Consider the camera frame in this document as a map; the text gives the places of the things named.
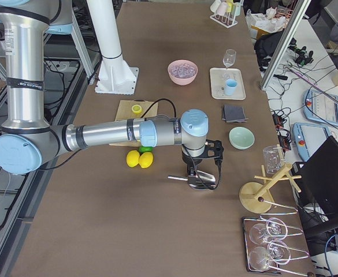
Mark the light blue cup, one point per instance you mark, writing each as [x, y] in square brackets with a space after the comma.
[230, 87]

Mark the white cup rack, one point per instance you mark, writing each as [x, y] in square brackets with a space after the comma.
[225, 12]

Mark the aluminium frame post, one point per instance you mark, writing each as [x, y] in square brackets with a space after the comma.
[286, 37]

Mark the black monitor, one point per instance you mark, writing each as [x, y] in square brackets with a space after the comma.
[319, 182]

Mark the blue teach pendant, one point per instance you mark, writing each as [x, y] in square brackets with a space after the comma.
[308, 138]
[320, 108]

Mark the green lime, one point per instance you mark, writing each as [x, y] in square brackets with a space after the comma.
[143, 149]

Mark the clear wine glass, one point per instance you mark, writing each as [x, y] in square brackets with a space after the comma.
[229, 58]

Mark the dark grey folded cloth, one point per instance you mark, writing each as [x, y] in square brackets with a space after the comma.
[231, 114]

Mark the wooden cup tree stand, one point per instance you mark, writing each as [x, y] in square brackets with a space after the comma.
[256, 197]

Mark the mint green bowl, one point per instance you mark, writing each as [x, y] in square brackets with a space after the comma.
[241, 138]

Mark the beige plastic tray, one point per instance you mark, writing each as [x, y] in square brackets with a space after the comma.
[218, 77]

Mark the blue teach pendant far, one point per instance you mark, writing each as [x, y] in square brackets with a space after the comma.
[320, 108]

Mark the black metal glass tray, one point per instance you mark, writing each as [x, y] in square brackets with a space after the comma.
[266, 248]

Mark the blue teach pendant near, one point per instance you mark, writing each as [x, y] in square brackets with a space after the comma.
[308, 138]

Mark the wooden cutting board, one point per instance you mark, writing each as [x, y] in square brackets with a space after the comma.
[124, 111]

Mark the clear glass mug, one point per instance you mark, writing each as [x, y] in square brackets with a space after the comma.
[273, 158]

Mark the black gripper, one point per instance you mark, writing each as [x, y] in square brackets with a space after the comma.
[192, 163]

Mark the pink bowl with ice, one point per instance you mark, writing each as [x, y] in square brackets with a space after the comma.
[182, 72]

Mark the metal ice scoop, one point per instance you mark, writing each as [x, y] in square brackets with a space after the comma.
[199, 180]

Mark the yellow lemon left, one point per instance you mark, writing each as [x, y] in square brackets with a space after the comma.
[132, 158]

